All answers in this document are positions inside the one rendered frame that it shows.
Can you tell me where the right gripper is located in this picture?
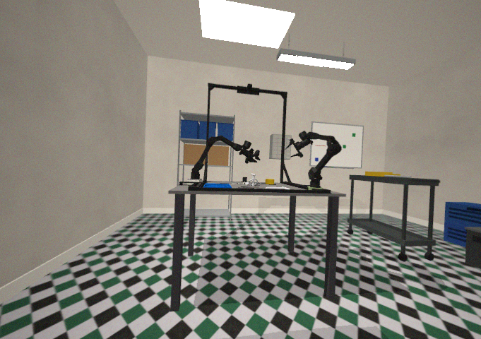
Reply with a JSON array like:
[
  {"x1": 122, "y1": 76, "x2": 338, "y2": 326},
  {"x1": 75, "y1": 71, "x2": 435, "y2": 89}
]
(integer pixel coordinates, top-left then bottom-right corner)
[{"x1": 245, "y1": 150, "x2": 260, "y2": 163}]

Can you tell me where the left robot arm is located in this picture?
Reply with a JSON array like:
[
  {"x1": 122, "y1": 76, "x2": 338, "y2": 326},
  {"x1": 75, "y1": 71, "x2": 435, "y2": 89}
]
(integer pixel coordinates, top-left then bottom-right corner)
[{"x1": 299, "y1": 131, "x2": 342, "y2": 188}]

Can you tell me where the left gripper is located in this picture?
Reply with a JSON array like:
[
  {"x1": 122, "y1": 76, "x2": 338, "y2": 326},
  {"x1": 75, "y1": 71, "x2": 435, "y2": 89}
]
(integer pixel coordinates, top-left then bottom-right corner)
[{"x1": 286, "y1": 139, "x2": 305, "y2": 157}]

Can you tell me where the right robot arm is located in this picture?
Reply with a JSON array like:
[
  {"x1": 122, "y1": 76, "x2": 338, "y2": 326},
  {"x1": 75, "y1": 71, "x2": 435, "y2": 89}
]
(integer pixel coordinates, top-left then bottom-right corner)
[{"x1": 190, "y1": 136, "x2": 251, "y2": 179}]

